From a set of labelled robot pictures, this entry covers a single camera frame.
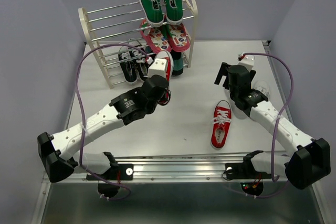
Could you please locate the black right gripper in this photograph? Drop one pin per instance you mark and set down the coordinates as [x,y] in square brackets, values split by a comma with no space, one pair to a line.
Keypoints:
[223,71]

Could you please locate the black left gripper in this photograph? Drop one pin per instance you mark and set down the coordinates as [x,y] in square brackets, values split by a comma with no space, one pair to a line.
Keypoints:
[164,98]

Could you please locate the red canvas sneaker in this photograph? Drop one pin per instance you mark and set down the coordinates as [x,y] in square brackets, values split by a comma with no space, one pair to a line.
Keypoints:
[221,123]
[170,64]

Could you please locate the black canvas sneaker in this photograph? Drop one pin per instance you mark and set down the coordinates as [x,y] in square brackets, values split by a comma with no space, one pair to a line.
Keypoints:
[127,65]
[140,63]

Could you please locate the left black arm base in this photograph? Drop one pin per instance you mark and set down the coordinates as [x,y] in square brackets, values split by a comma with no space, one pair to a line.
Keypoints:
[110,188]

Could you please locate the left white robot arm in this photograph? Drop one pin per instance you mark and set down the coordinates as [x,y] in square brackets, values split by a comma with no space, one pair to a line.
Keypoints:
[62,153]

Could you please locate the white sneaker under arm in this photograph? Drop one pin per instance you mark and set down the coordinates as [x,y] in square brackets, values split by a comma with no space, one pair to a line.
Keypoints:
[240,114]

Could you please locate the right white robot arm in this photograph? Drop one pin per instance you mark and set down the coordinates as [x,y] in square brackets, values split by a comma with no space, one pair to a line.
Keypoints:
[307,160]

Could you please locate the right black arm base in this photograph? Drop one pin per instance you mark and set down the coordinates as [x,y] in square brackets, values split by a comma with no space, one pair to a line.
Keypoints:
[253,184]

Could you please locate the teal suede shoe left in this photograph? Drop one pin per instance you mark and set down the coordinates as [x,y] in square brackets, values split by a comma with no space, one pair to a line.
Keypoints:
[149,52]

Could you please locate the teal suede shoe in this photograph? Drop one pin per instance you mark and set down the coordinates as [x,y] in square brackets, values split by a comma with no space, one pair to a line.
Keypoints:
[149,52]
[178,63]

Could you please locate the teal suede shoe right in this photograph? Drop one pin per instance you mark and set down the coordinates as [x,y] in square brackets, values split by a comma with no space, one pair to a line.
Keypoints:
[178,63]

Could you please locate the cream metal shoe shelf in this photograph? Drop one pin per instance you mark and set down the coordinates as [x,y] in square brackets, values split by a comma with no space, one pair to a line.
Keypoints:
[121,24]

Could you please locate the white fashion sneaker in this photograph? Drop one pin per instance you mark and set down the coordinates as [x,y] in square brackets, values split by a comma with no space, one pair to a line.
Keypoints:
[263,87]

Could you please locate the pink patterned slipper right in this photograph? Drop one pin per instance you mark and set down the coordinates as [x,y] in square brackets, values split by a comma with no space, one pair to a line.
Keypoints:
[177,37]

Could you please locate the pink patterned slipper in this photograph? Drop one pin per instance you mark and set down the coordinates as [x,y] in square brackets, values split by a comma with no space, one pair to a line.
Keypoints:
[177,37]
[154,38]

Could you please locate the pink patterned slipper left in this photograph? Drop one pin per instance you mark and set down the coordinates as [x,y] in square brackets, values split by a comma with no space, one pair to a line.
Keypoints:
[154,38]

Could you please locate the green sneaker right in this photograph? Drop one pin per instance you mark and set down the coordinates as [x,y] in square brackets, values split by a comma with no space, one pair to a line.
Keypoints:
[174,11]

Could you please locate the green sneaker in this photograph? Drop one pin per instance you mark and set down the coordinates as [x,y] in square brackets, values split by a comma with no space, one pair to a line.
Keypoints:
[174,11]
[153,12]

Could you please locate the green sneaker left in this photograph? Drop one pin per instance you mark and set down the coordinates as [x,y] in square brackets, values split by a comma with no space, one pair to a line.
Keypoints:
[153,12]

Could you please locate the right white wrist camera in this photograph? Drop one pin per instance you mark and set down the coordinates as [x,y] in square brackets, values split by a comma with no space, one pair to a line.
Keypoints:
[247,61]

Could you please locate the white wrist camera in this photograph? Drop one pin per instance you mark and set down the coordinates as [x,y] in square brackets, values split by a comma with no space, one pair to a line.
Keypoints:
[247,61]
[158,67]

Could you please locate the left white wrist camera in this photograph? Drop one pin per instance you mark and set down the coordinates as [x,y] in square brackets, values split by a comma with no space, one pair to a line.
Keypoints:
[158,67]

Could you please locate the aluminium table frame rail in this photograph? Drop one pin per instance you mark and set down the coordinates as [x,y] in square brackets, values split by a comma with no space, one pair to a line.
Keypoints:
[171,168]

